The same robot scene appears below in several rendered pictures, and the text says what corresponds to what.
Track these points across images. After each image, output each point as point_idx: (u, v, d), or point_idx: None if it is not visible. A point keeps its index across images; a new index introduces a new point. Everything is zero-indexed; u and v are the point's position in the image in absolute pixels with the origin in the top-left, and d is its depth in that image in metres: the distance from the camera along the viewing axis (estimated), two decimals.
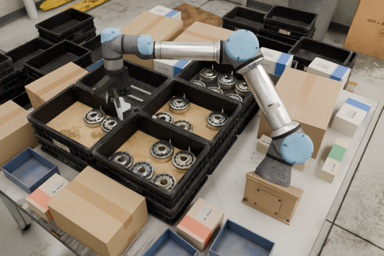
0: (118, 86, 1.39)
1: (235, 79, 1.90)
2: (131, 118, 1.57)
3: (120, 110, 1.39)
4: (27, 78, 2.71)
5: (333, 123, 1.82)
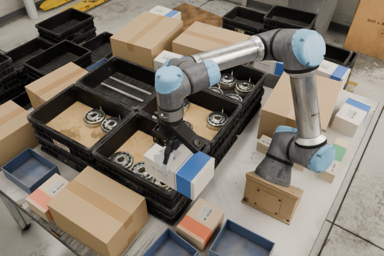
0: None
1: (235, 79, 1.90)
2: (131, 118, 1.57)
3: None
4: (27, 78, 2.71)
5: (333, 123, 1.82)
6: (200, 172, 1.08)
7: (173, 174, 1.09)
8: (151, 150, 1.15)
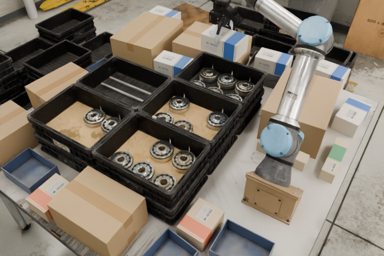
0: None
1: (235, 79, 1.90)
2: (131, 118, 1.57)
3: (231, 24, 1.73)
4: (27, 78, 2.71)
5: (333, 123, 1.82)
6: (240, 41, 1.65)
7: (222, 42, 1.66)
8: (206, 31, 1.72)
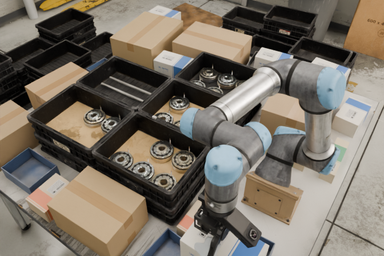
0: None
1: (235, 79, 1.90)
2: (131, 118, 1.57)
3: None
4: (27, 78, 2.71)
5: (333, 123, 1.82)
6: None
7: None
8: (190, 232, 0.93)
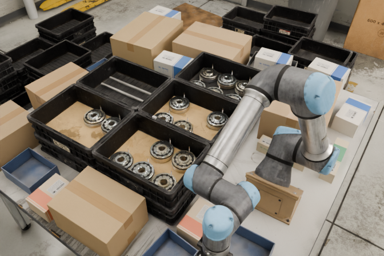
0: None
1: (235, 79, 1.90)
2: (131, 118, 1.57)
3: None
4: (27, 78, 2.71)
5: (333, 123, 1.82)
6: None
7: None
8: None
